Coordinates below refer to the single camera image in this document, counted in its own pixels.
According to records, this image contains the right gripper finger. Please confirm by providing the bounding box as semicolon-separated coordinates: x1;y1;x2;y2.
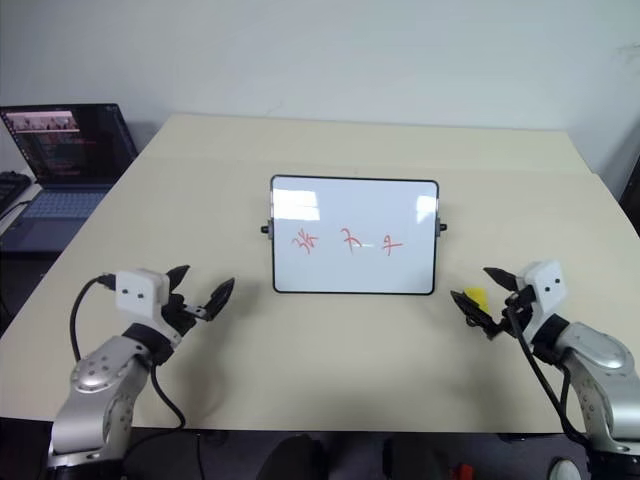
450;290;497;332
482;266;520;292

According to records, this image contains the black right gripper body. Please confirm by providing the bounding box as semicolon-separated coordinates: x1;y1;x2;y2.
485;285;536;343

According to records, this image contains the white round object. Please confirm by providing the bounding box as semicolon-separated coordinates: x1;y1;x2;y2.
549;458;580;480

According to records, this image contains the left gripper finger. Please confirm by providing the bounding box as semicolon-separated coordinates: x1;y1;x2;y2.
166;264;192;295
201;277;237;322

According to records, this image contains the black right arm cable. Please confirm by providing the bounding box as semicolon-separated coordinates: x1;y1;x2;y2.
502;294;592;451

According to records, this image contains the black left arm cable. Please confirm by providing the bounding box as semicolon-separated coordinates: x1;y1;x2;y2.
69;272;187;431

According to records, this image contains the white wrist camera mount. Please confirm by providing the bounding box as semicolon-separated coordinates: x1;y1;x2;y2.
114;268;171;322
516;259;562;346

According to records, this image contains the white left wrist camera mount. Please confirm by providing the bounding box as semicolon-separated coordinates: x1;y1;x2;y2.
114;268;171;322

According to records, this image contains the black framed small whiteboard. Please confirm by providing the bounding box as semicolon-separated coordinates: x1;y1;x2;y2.
260;174;450;297

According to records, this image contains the open blue laptop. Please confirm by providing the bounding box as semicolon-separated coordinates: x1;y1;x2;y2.
0;103;140;254

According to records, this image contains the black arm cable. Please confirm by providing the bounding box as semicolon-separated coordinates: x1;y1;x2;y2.
69;272;187;431
502;294;592;451

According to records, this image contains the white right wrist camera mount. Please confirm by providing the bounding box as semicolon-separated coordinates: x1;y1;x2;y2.
516;259;562;346

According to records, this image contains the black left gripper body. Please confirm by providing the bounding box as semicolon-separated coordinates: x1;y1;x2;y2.
161;290;209;347

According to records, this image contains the yellow eraser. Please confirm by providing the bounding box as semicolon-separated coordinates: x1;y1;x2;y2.
462;285;489;312

